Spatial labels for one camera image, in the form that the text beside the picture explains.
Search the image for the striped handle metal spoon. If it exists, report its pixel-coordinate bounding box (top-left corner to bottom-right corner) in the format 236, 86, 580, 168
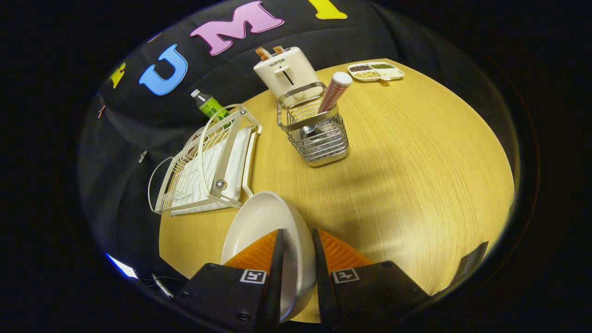
300, 72, 353, 138

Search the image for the white plate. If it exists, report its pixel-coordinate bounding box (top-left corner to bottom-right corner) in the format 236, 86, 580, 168
221, 191, 317, 323

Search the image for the metal wire basket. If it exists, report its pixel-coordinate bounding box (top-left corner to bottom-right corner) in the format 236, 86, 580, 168
277, 82, 350, 167

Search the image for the black backdrop cloth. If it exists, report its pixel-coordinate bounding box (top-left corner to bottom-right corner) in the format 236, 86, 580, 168
78, 0, 521, 283

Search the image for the white toaster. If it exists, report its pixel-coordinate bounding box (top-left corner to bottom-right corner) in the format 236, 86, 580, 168
253, 46, 321, 102

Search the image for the white wire dish rack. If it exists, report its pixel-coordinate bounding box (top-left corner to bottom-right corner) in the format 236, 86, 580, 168
148, 104, 263, 217

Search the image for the white divided tray with beans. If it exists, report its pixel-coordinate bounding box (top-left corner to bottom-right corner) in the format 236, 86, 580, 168
347, 62, 405, 83

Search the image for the bright screen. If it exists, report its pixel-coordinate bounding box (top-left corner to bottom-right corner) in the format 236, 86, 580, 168
105, 253, 139, 280

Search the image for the green label bottle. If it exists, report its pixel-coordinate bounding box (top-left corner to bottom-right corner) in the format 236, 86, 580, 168
191, 89, 232, 128

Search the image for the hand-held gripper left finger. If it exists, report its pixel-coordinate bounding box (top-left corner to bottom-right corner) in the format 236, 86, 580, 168
173, 228, 285, 333

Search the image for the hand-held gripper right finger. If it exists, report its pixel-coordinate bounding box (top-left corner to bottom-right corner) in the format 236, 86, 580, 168
312, 228, 432, 331

